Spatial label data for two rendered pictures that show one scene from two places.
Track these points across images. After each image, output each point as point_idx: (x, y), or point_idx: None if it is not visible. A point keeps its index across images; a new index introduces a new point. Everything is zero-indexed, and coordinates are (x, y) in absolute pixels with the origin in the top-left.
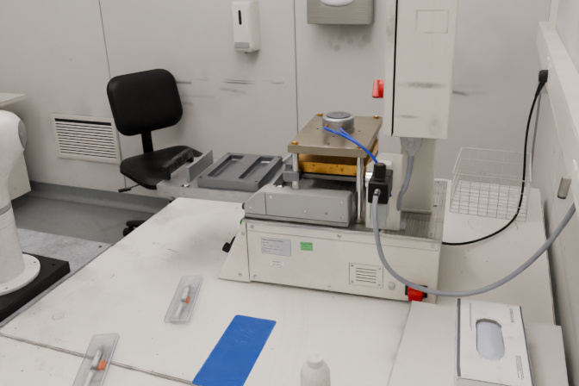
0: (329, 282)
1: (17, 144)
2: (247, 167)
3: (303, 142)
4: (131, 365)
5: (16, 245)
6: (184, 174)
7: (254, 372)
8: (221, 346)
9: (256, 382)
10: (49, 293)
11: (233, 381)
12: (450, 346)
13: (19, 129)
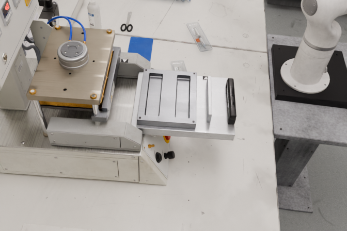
0: None
1: (301, 1)
2: (162, 93)
3: (102, 33)
4: (185, 43)
5: (297, 61)
6: (219, 97)
7: (126, 45)
8: (147, 56)
9: (124, 41)
10: (268, 80)
11: (135, 40)
12: (30, 49)
13: None
